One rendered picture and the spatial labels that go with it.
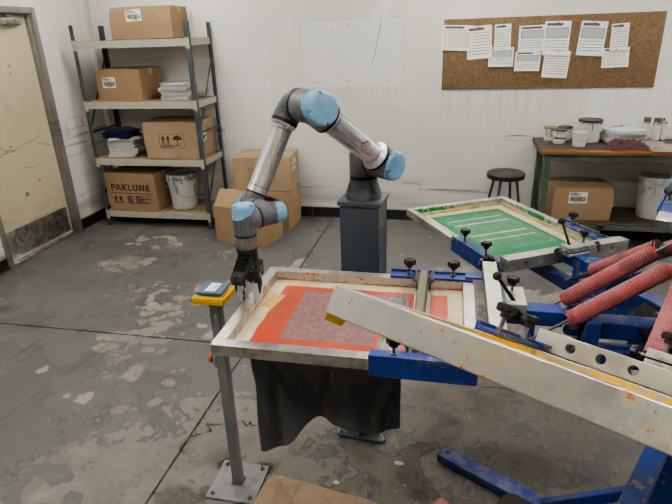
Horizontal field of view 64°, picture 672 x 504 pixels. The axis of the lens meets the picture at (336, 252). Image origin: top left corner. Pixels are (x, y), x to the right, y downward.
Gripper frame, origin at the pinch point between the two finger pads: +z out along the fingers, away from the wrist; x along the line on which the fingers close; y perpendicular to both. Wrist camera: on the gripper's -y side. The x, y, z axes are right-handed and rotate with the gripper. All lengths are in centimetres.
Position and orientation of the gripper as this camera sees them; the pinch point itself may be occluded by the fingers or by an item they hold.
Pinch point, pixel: (249, 302)
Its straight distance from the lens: 190.5
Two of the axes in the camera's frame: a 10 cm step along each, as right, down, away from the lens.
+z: 0.3, 9.2, 3.8
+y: 2.0, -3.8, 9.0
